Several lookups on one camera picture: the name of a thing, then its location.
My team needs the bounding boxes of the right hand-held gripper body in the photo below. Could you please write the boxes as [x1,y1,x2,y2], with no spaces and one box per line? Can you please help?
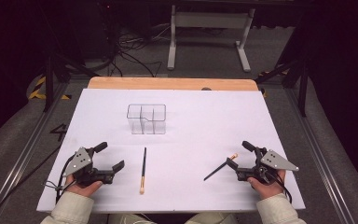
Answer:
[236,147,300,185]

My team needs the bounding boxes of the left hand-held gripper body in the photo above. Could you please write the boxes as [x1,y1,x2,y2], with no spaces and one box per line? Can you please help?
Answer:
[62,146,116,188]

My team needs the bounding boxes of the black makeup brush gold ferrule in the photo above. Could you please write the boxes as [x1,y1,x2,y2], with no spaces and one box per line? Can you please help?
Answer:
[139,147,147,195]

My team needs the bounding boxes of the clear plastic organizer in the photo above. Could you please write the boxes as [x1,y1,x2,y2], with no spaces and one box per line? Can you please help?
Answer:
[126,103,167,135]

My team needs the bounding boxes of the person's right hand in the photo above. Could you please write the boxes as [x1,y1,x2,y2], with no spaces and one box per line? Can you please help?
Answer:
[246,169,286,200]

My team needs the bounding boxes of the person's left hand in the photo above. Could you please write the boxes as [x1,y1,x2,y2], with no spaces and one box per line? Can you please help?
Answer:
[64,174,103,198]

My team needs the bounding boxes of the white paper sheet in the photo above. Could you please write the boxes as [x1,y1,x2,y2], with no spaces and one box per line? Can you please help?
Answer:
[36,88,306,214]

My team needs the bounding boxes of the black tripod stand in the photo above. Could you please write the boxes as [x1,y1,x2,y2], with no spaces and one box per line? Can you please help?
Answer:
[255,55,310,118]
[43,52,101,113]

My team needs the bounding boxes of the yellow black hazard tape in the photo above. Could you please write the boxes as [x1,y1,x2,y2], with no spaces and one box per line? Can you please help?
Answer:
[27,76,73,101]

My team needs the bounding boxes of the white metal stand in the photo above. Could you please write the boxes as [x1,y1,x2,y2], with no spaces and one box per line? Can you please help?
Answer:
[167,4,256,73]

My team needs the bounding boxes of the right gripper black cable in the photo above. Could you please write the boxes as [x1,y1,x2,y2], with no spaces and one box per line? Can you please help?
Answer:
[267,169,293,204]

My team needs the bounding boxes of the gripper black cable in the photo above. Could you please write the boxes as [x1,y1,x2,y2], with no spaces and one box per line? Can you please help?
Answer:
[45,152,77,204]
[267,169,293,204]

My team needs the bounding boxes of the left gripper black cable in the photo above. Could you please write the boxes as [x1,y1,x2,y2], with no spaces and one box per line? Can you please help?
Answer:
[45,152,77,204]

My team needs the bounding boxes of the aluminium floor rail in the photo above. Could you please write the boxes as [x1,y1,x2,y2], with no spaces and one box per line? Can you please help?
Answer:
[0,82,70,224]
[283,87,358,224]

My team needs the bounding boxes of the long black floor cable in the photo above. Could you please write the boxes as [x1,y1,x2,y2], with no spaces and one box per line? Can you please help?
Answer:
[0,145,62,223]

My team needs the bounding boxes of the black floor cable tangle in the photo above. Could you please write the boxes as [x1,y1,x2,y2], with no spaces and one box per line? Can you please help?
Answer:
[108,24,171,78]

